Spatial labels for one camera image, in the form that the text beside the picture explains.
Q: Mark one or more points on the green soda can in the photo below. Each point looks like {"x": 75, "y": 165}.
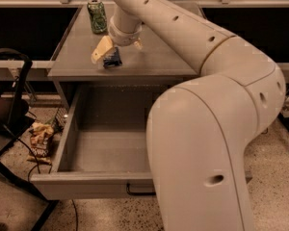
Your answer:
{"x": 97, "y": 15}

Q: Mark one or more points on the crumpled snack bag on floor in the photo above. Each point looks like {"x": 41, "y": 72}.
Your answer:
{"x": 41, "y": 143}

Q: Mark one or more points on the black drawer handle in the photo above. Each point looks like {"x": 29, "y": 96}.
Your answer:
{"x": 129, "y": 191}

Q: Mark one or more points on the horizontal metal rail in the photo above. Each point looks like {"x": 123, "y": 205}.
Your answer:
{"x": 20, "y": 64}

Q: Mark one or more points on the grey metal cabinet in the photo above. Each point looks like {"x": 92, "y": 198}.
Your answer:
{"x": 155, "y": 63}

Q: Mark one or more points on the black chair frame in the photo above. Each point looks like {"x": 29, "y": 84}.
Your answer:
{"x": 13, "y": 123}

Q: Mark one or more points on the open grey top drawer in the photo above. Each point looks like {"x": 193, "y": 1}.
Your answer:
{"x": 99, "y": 151}

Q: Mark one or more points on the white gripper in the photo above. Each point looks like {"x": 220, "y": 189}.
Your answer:
{"x": 124, "y": 37}

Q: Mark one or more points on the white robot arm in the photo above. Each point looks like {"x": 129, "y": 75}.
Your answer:
{"x": 216, "y": 55}

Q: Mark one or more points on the dark blue rxbar wrapper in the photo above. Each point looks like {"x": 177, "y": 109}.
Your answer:
{"x": 112, "y": 59}

